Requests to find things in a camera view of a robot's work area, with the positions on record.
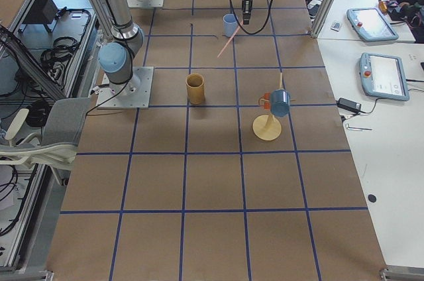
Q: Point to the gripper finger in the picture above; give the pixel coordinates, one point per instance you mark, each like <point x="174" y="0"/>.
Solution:
<point x="246" y="11"/>

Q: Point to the black power adapter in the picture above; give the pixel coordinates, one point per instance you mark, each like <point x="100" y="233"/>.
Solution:
<point x="349" y="105"/>

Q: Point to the allen key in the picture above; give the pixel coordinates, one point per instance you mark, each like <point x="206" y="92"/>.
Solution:
<point x="351" y="128"/>

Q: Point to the light blue plastic cup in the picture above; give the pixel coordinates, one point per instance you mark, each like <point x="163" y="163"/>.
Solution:
<point x="229" y="24"/>

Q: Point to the orange mug on tree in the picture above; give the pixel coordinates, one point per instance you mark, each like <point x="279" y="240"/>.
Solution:
<point x="264" y="101"/>

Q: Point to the teach pendant far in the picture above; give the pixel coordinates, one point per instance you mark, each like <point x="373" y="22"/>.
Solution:
<point x="371" y="25"/>

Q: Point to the teach pendant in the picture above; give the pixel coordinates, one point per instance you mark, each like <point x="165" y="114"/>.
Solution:
<point x="383" y="76"/>
<point x="371" y="25"/>

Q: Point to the wooden mug tree stand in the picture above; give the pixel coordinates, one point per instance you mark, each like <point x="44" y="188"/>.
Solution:
<point x="267" y="127"/>

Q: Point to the remote control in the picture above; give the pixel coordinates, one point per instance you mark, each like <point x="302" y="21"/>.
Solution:
<point x="336" y="26"/>

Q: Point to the bamboo cylinder holder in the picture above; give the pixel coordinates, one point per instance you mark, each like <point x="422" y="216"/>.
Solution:
<point x="195" y="88"/>

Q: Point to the blue mug on tree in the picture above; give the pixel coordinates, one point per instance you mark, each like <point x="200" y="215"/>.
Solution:
<point x="279" y="103"/>

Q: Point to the pink chopstick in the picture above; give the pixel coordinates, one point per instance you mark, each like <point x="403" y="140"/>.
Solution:
<point x="228" y="42"/>

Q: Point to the grey office chair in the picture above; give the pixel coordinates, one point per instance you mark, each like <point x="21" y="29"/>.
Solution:
<point x="57" y="146"/>

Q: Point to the teach pendant near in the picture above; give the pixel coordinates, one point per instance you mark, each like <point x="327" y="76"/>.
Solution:
<point x="383" y="76"/>

